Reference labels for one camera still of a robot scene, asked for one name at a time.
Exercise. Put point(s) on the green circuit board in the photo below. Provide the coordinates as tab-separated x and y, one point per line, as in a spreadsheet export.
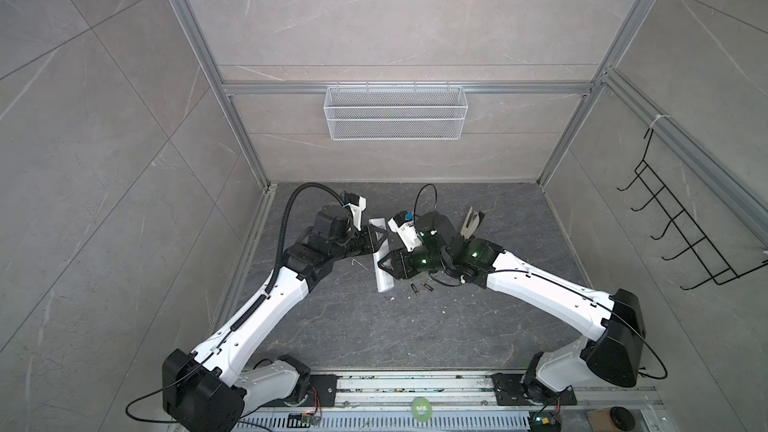
544	422

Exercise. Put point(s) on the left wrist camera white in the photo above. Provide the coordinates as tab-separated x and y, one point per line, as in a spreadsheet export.
357	205

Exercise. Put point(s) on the black wire hook rack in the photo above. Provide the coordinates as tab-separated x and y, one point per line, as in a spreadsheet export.
718	270

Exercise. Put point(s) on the green round sticker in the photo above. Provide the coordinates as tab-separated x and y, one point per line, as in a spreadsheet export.
421	410

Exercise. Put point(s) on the white remote control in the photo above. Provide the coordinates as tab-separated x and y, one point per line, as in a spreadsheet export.
380	236

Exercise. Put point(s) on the black round knob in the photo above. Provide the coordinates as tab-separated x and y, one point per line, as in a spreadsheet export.
622	419

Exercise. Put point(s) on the aluminium mounting rail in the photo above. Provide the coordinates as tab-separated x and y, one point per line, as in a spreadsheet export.
453	390

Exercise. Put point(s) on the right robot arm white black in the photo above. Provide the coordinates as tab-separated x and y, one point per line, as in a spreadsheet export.
611	326

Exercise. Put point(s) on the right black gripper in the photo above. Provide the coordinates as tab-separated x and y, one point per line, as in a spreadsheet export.
400	260

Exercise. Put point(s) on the white wire mesh basket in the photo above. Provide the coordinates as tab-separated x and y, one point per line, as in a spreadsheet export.
395	113

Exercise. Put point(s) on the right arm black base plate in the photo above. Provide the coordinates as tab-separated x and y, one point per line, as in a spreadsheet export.
516	390

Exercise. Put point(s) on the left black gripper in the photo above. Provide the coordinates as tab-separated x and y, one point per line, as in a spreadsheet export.
370	247

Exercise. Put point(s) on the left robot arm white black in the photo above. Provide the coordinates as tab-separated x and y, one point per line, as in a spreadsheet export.
209	389

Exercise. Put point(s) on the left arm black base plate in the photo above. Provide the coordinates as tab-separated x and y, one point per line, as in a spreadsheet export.
311	388

